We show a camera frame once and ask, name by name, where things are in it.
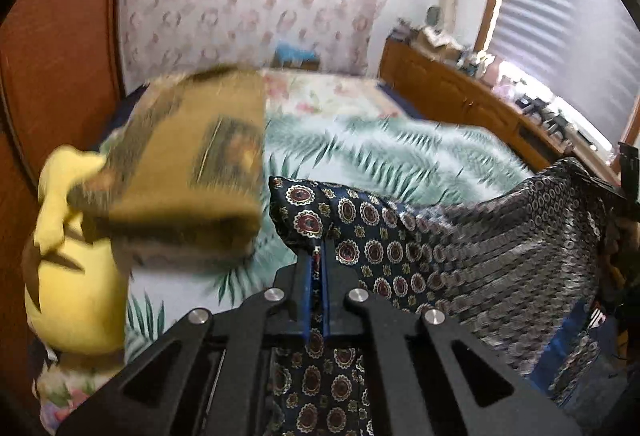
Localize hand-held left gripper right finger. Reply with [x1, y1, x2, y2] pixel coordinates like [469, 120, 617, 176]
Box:
[319, 247, 584, 436]

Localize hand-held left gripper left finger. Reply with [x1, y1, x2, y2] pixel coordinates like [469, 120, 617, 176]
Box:
[57, 258, 315, 436]

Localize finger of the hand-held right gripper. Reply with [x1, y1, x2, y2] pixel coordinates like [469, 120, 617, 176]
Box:
[570, 165, 625, 204]

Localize navy circle-patterned satin shirt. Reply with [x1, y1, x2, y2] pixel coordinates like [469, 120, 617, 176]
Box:
[267, 158, 626, 436]

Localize person's right hand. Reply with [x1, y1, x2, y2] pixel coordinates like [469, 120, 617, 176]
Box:
[600, 216, 637, 279]

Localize person's dark clothing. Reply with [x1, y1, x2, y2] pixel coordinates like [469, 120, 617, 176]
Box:
[589, 273, 640, 369]

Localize pink jug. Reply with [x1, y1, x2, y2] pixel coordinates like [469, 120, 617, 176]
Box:
[487, 58, 511, 87]

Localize palm leaf bed sheet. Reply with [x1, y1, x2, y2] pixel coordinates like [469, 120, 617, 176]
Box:
[97, 113, 538, 362]

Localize striped window blind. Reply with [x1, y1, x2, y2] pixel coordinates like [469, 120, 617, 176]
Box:
[487, 0, 640, 152]

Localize gold folded cloth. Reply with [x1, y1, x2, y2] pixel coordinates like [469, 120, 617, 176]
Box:
[67, 63, 266, 267]

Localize long wooden cabinet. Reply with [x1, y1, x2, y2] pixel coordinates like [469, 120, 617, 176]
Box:
[378, 38, 621, 187]

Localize cream floral blanket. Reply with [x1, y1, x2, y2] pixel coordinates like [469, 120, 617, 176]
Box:
[260, 68, 416, 122]

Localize yellow plush toy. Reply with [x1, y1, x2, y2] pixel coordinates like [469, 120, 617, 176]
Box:
[22, 146, 131, 357]

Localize light blue cloth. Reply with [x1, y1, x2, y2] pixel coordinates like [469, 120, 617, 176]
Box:
[275, 42, 321, 63]

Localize pastel floral cloth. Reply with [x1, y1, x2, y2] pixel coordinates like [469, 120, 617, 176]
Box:
[32, 351, 126, 436]

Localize wooden louvered wardrobe door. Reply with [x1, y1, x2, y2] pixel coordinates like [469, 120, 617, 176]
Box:
[0, 0, 132, 237]

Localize black handle device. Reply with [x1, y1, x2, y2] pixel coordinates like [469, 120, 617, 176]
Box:
[517, 95, 548, 122]
[542, 108, 572, 138]

